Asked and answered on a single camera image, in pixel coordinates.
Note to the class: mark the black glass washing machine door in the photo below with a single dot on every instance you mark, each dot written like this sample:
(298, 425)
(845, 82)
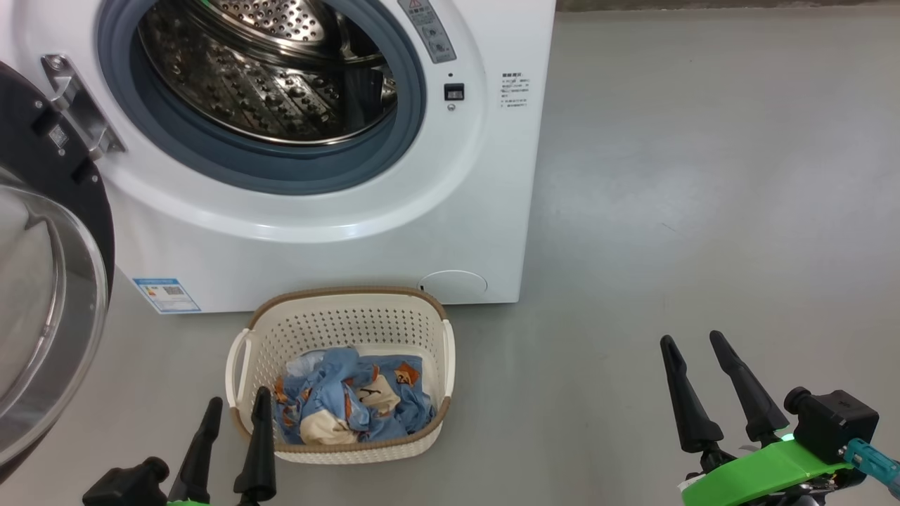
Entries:
(28, 119)

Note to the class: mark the blue energy label sticker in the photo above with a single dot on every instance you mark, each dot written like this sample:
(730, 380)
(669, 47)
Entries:
(167, 296)

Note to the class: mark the blue cartoon print garment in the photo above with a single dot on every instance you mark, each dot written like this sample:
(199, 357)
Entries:
(373, 414)

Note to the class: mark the white front-load washing machine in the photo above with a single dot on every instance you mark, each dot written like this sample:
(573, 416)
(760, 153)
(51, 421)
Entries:
(422, 232)

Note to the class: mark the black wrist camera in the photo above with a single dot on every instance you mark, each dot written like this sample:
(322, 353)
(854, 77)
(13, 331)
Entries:
(126, 485)
(837, 422)

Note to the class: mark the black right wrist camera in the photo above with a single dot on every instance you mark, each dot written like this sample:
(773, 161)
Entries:
(837, 422)

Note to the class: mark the round white filter cover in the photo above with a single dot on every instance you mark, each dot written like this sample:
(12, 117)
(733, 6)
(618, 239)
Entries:
(453, 287)

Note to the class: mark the black door latch socket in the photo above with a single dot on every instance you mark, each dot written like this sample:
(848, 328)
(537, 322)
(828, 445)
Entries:
(454, 91)

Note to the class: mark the grey warning label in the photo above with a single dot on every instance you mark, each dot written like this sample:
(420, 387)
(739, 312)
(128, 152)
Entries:
(432, 31)

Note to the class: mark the steel washing machine drum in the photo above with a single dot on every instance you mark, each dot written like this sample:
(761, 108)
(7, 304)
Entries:
(246, 91)

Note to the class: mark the grey rubber door gasket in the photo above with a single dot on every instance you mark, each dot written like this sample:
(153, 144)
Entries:
(232, 165)

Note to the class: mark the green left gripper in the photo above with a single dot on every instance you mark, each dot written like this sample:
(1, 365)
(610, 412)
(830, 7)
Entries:
(186, 503)

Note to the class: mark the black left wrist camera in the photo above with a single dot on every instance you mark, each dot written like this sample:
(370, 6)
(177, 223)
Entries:
(126, 485)

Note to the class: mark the cream perforated laundry basket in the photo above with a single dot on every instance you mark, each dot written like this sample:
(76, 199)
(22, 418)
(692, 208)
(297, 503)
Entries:
(337, 316)

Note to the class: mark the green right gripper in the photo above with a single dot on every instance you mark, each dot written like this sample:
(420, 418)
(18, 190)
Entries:
(759, 474)

